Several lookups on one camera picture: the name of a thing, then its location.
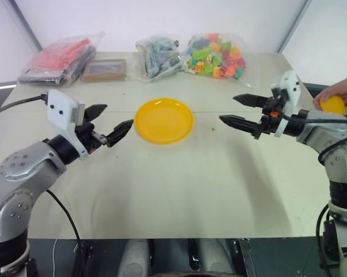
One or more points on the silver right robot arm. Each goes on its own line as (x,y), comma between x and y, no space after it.
(340,161)

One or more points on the grey rounded shape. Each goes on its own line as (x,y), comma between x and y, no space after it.
(136,256)

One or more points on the grey window frame bar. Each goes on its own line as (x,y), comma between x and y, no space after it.
(294,26)
(25,26)

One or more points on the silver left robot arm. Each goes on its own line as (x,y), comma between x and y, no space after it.
(18,173)

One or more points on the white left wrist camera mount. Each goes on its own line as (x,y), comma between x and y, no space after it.
(61,109)

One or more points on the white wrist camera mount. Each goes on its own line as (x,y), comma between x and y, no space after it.
(291,89)
(61,109)

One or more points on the brown wooden picture frame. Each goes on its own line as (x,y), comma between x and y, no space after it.
(104,70)

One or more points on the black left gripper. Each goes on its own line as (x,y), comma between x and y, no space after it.
(86,133)

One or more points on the yellow plastic plate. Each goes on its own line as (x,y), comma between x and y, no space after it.
(165,121)

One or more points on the black panel under table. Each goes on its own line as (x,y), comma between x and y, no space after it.
(283,256)

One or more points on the clear bag of colourful bricks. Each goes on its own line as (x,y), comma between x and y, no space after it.
(214,60)

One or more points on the black bracket under table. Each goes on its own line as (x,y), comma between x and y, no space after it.
(82,259)

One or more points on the yellow ball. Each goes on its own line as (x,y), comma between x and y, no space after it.
(333,106)

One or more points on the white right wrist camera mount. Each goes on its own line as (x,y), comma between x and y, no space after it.
(291,89)

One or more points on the clear bag of red items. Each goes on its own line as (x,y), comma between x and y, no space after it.
(61,57)

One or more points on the clear bag of grey-blue items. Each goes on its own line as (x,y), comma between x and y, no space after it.
(159,57)

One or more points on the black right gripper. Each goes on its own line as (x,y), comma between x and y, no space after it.
(270,122)

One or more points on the person's bare hand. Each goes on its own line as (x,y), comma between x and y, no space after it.
(342,88)

